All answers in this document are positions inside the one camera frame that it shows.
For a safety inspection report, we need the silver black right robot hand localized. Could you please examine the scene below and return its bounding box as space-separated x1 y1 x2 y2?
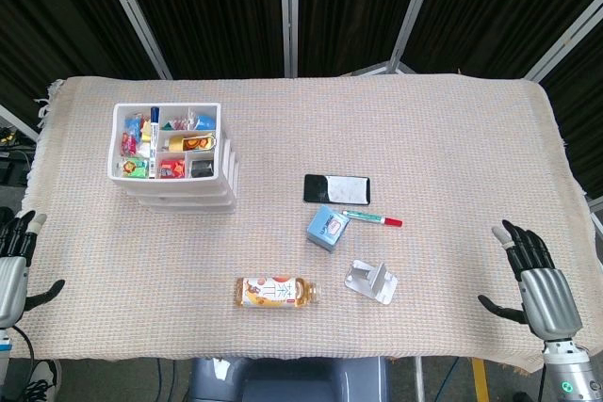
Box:
478 218 584 342

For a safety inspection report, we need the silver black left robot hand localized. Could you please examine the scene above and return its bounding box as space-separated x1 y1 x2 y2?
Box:
0 210 66 330

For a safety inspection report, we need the white organizer tray with items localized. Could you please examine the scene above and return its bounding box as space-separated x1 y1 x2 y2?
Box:
106 102 241 215

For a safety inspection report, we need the white sneaker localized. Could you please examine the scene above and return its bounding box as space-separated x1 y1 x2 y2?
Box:
28 359 63 397

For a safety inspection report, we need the white metal table leg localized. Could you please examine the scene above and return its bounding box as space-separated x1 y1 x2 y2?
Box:
414 357 426 402

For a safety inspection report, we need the green snack packet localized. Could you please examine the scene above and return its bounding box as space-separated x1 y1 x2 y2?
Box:
120 158 150 178

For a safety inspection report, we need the white folding phone stand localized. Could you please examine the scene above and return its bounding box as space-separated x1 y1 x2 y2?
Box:
343 259 399 303

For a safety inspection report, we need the green marker with red cap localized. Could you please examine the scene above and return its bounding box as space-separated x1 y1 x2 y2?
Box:
342 209 404 228

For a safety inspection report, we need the red snack packet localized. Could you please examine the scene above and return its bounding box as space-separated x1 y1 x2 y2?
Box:
158 159 187 179

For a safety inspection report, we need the white marker with blue cap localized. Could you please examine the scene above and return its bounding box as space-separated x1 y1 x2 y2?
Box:
149 106 160 180

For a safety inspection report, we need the small blue cardboard box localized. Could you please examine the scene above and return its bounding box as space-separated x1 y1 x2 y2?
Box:
305 205 350 254

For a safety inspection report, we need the black smartphone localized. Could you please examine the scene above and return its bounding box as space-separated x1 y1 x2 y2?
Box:
302 173 372 207

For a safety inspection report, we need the tea bottle with yellow label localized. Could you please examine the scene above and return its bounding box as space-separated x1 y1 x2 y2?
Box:
235 276 321 309

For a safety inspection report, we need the grey blue robot torso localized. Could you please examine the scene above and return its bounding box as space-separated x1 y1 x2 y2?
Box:
188 357 391 402

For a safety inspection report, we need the beige woven tablecloth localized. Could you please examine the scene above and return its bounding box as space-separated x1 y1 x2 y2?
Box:
8 73 596 374

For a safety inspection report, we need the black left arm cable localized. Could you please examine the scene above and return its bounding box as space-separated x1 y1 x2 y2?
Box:
8 325 37 402

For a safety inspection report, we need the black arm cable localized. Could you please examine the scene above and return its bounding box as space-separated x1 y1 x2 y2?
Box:
538 358 550 402
8 325 37 402

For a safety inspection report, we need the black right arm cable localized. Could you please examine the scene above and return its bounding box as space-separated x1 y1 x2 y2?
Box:
538 358 550 402

